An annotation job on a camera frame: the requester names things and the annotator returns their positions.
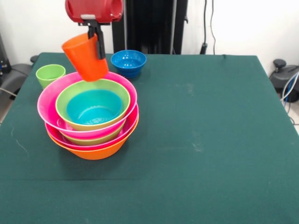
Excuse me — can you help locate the light blue plastic bowl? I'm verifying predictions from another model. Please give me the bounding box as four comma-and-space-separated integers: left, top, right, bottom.
66, 89, 124, 126

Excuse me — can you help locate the dark green tablecloth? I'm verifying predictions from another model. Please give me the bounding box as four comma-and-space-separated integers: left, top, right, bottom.
0, 52, 299, 224

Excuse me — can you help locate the black hanging cable with plug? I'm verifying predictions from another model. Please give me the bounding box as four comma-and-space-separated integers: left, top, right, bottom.
200, 0, 209, 55

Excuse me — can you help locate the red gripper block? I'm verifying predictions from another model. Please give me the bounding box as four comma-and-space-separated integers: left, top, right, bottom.
64, 0, 125, 60

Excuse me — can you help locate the pink plastic bowl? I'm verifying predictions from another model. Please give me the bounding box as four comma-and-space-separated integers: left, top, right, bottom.
44, 105, 140, 151
37, 71, 138, 139

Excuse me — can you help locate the red plastic cup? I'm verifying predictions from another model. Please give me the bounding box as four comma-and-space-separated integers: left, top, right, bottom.
61, 32, 110, 83

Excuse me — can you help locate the dark blue plastic bowl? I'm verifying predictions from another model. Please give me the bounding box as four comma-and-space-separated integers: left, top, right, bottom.
110, 49, 147, 79

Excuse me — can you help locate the white blue cable bundle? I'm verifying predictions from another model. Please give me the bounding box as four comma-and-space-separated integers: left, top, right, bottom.
281, 71, 299, 126

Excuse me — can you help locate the green plastic cup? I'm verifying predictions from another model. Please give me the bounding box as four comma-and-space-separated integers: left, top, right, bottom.
36, 64, 66, 89

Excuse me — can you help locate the green plastic bowl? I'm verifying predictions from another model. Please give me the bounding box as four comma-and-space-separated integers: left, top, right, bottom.
55, 78, 131, 132
60, 125, 126, 147

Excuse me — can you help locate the orange plastic bowl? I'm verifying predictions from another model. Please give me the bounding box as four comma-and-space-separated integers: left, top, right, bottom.
46, 116, 140, 161

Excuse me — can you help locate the black office chair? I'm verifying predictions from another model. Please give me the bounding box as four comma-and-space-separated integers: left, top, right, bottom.
0, 55, 38, 95
269, 59, 299, 103

